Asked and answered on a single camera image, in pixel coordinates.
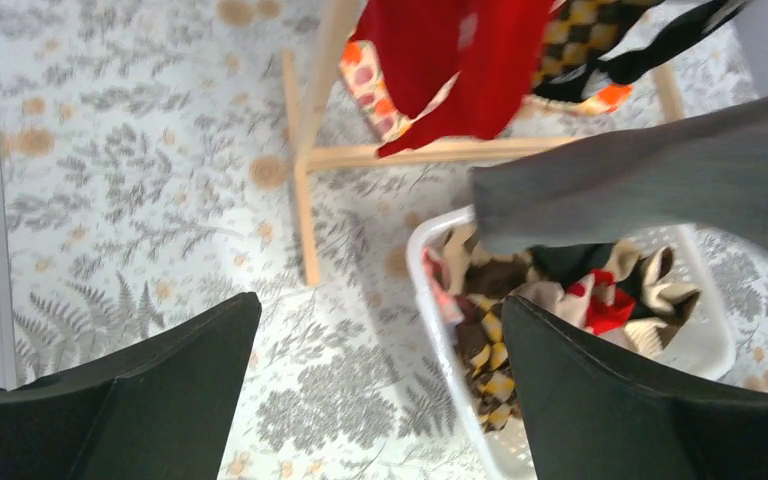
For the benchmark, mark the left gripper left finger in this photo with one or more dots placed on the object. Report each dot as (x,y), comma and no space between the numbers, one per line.
(159,409)

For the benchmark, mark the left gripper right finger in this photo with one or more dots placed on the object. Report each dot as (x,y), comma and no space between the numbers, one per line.
(593,410)

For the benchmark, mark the grey sock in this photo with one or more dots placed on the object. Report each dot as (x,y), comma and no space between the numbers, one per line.
(710,169)

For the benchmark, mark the white laundry basket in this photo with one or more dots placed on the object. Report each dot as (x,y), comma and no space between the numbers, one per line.
(704,347)

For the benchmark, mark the brown argyle sock in basket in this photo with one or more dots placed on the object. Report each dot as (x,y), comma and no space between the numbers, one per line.
(485,360)

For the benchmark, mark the floral table cloth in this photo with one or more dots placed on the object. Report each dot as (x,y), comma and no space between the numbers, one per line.
(148,176)

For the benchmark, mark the orange patterned cloth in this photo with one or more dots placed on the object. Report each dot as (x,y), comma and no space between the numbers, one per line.
(364,81)

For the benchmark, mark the hanging brown argyle sock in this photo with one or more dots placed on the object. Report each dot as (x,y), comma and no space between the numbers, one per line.
(582,31)

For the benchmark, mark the hanging black lettered sock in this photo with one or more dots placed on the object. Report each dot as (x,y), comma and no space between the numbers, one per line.
(680,34)

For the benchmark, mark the wooden drying rack frame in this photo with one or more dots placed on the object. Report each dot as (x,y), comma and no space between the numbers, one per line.
(304,115)

